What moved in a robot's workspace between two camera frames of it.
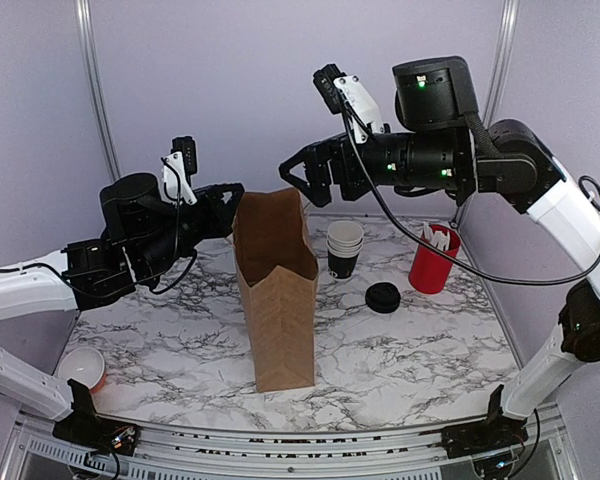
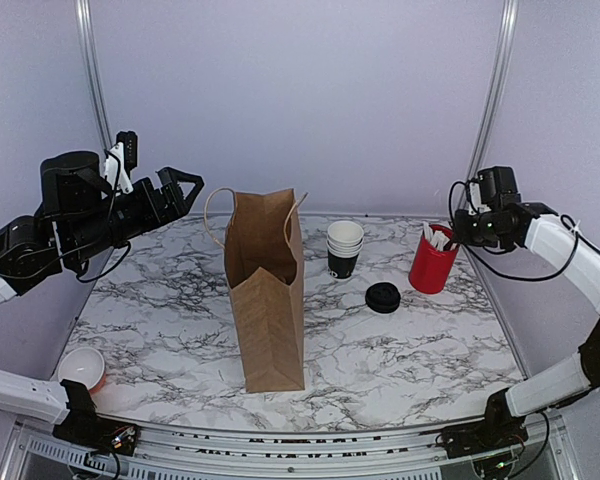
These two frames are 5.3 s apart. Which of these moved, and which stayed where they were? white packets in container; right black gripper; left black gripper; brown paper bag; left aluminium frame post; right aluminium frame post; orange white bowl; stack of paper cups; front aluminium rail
Moved: left black gripper; right black gripper; brown paper bag
Stayed: right aluminium frame post; orange white bowl; front aluminium rail; white packets in container; stack of paper cups; left aluminium frame post
